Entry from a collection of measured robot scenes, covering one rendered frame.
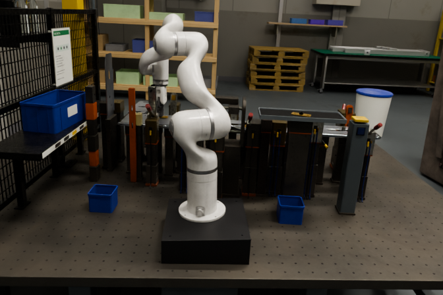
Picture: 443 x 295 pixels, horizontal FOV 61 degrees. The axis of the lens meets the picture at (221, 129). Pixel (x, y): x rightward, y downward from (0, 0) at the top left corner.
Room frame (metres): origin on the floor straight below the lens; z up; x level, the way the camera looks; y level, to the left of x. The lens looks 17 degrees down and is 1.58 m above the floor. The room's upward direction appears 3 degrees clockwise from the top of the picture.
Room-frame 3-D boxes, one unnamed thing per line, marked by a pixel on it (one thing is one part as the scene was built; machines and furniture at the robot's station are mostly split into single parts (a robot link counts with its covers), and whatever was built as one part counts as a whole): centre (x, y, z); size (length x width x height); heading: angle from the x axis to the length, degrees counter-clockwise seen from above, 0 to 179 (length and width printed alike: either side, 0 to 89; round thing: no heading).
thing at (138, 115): (1.85, 0.42, 0.88); 0.04 x 0.04 x 0.37; 89
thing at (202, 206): (1.37, 0.07, 0.89); 0.19 x 0.19 x 0.18
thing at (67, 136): (1.78, 0.78, 1.02); 0.90 x 0.22 x 0.03; 179
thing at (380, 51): (8.45, -3.33, 0.50); 2.75 x 1.03 x 1.00; 93
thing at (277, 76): (8.41, -1.12, 0.43); 1.22 x 0.84 x 0.87; 93
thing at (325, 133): (1.97, -0.14, 1.00); 1.38 x 0.22 x 0.02; 89
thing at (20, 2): (1.88, 0.99, 1.53); 0.07 x 0.07 x 0.20
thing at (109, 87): (1.99, 0.61, 1.17); 0.12 x 0.01 x 0.34; 179
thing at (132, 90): (1.82, 0.45, 0.95); 0.03 x 0.01 x 0.50; 89
